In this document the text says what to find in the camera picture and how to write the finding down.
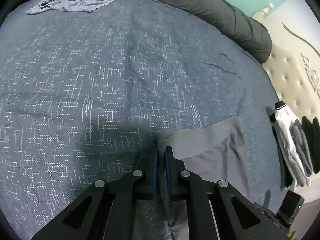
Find cream padded headboard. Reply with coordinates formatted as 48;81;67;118
252;10;320;133

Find black folded garment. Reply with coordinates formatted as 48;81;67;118
301;116;320;175

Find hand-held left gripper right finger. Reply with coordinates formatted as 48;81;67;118
165;146;292;240

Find bed with blue sheet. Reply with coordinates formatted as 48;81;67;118
0;0;302;240

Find dark grey rolled duvet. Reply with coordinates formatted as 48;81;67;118
91;0;273;64

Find white black-trimmed folded garment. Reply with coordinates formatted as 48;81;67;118
270;101;312;191

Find cream bedpost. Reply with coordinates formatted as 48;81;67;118
261;3;274;15

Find grey shorts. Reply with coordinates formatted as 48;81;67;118
156;115;251;240

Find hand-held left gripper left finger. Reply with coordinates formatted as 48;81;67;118
31;142;158;240

